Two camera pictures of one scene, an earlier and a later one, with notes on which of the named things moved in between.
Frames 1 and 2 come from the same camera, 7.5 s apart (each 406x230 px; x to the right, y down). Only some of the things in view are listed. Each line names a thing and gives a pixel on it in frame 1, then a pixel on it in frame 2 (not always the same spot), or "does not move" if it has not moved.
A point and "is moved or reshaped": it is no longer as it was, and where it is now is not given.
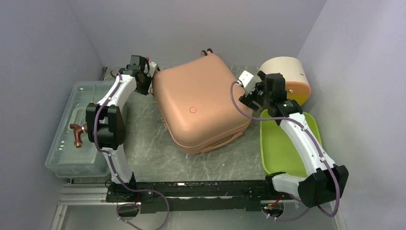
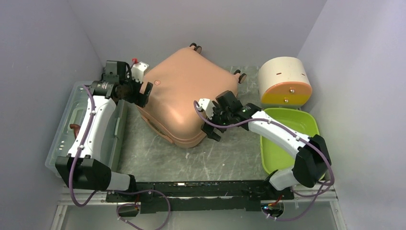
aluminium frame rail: [80, 194] does not move
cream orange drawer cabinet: [298, 84] does not move
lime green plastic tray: [280, 154] does not move
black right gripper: [247, 98] → [209, 132]
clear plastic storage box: [64, 159] does not move
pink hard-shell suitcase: [193, 96] is moved or reshaped
